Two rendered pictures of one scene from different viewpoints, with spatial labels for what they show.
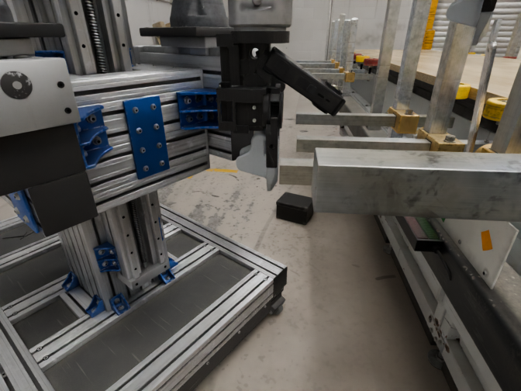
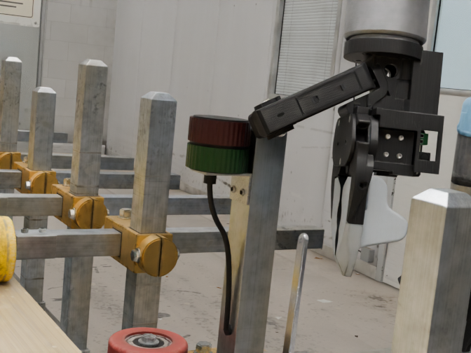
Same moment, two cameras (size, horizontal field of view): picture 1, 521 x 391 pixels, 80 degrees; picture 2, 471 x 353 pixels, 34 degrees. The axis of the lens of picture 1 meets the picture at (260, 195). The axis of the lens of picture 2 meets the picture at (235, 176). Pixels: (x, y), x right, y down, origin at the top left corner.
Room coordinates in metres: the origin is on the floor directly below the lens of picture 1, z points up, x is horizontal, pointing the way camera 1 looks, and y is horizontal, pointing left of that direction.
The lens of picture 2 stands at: (1.02, -0.82, 1.18)
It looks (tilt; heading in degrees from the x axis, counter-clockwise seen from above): 8 degrees down; 144
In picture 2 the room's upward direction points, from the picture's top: 6 degrees clockwise
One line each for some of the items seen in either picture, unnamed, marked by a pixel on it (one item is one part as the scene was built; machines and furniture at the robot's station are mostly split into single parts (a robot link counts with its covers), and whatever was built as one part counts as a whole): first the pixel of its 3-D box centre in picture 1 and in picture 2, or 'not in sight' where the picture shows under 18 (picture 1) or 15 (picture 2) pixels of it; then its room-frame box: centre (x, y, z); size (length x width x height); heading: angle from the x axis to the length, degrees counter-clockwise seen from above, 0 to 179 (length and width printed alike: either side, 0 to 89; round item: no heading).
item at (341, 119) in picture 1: (371, 120); not in sight; (0.90, -0.32, 0.80); 0.44 x 0.03 x 0.04; 85
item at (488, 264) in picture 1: (458, 212); not in sight; (0.46, -0.34, 0.75); 0.26 x 0.01 x 0.10; 175
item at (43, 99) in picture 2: not in sight; (36, 216); (-0.31, -0.29, 0.88); 0.04 x 0.04 x 0.48; 85
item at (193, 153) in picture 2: not in sight; (217, 157); (0.43, -0.41, 1.10); 0.06 x 0.06 x 0.02
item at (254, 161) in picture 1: (257, 164); not in sight; (0.41, 0.01, 0.86); 0.06 x 0.03 x 0.09; 85
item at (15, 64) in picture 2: not in sight; (5, 170); (-0.56, -0.27, 0.93); 0.04 x 0.04 x 0.48; 85
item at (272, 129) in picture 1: (271, 134); not in sight; (0.40, -0.01, 0.91); 0.05 x 0.02 x 0.09; 175
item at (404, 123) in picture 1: (401, 119); not in sight; (0.91, -0.41, 0.81); 0.14 x 0.06 x 0.05; 175
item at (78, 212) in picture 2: not in sight; (78, 206); (-0.09, -0.31, 0.95); 0.14 x 0.06 x 0.05; 175
